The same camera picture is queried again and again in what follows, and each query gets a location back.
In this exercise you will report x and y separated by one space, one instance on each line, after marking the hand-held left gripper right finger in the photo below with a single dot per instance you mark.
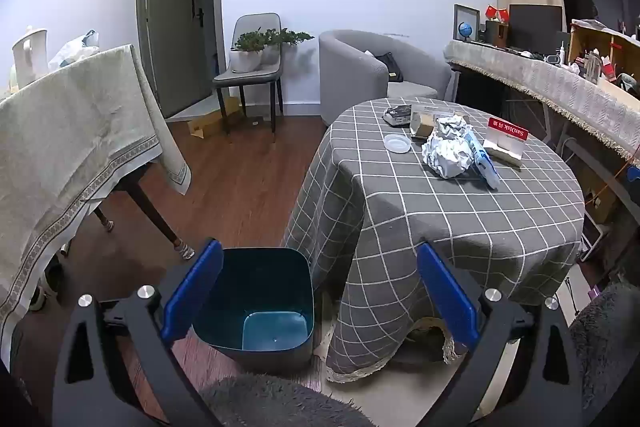
447 297

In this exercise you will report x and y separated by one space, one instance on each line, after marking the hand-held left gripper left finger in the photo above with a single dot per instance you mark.
192 292

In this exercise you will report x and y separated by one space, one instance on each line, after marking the blue plastic waste bin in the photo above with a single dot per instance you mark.
260 287

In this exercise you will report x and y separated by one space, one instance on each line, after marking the large white paper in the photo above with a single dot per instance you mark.
447 157

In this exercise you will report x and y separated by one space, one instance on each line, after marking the blue plastic wrapper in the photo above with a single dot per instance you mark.
482 159

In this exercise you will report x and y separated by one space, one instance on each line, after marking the clear round plastic lid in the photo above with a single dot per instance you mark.
397 143

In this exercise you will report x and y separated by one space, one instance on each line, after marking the small grey paper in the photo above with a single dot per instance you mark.
452 126

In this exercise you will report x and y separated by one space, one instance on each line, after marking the red and white card packaging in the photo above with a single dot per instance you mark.
507 129

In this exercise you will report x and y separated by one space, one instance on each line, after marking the round table with grey checked cloth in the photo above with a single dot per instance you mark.
450 217

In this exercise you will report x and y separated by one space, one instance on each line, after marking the dark wooden table leg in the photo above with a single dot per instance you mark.
155 217

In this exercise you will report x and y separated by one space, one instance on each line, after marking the flat cardboard box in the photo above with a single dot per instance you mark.
210 119

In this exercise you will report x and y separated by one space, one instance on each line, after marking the clear plastic box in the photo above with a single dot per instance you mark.
422 124

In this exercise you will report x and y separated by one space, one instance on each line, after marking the small black box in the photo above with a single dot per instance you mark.
397 114

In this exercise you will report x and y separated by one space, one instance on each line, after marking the table with beige cloth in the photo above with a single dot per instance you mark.
65 132

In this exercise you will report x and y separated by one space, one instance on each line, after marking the grey dining chair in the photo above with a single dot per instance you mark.
250 77

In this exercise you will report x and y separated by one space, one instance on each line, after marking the black handbag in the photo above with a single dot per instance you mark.
390 67

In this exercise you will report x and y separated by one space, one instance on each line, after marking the long side table with cloth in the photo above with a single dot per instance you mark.
550 82

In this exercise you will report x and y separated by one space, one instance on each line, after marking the grey armchair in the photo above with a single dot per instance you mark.
350 72

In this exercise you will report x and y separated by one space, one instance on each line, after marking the grey-green door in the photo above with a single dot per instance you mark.
170 47

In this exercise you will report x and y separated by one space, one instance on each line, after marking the potted green plant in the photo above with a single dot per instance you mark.
247 44

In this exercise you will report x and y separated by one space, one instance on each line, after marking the small blue globe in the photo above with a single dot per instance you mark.
465 30

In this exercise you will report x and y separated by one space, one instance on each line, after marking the brown wooden box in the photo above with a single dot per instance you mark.
497 34

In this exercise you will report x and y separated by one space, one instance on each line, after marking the white plastic bag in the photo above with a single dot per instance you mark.
75 49

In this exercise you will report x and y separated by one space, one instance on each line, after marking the black monitor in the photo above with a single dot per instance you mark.
535 27

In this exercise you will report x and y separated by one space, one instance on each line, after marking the white kettle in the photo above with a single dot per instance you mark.
30 57

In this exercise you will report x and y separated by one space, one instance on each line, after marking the small red flags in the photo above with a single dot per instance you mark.
497 13

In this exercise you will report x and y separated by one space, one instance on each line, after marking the wooden shelf box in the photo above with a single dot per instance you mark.
590 42

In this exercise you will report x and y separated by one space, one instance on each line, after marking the grey picture frame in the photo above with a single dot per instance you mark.
462 13

